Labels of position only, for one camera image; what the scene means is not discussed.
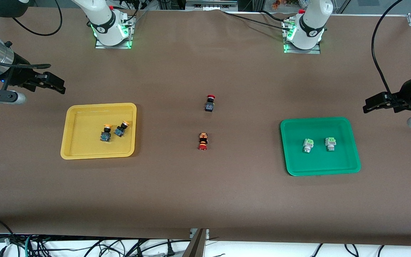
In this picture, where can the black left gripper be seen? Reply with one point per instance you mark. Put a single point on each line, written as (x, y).
(405, 92)

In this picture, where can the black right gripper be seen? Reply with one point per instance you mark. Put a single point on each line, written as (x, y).
(20, 75)

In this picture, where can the green push button switch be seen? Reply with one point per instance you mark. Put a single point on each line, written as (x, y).
(330, 143)
(308, 145)

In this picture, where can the yellow push button switch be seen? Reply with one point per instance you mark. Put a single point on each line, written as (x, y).
(106, 134)
(121, 129)

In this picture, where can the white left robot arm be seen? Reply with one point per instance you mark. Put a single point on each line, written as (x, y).
(312, 25)

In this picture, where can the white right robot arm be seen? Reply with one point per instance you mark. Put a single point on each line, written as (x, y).
(102, 21)

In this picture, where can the yellow plastic tray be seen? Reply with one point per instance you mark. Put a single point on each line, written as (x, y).
(84, 150)

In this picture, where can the green plastic tray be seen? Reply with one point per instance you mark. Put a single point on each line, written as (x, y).
(319, 164)

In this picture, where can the red button with black body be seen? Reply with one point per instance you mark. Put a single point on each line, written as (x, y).
(209, 105)

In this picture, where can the red button with orange body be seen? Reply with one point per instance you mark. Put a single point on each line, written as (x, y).
(203, 141)

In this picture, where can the black power plug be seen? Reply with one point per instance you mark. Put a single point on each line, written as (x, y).
(170, 250)

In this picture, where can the brown wooden beam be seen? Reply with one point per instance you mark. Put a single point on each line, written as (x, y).
(195, 246)

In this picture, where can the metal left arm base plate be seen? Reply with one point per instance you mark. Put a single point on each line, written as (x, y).
(312, 52)

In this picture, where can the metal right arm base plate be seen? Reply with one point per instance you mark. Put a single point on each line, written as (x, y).
(127, 44)

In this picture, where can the white metal bracket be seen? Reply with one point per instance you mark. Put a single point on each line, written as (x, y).
(192, 232)

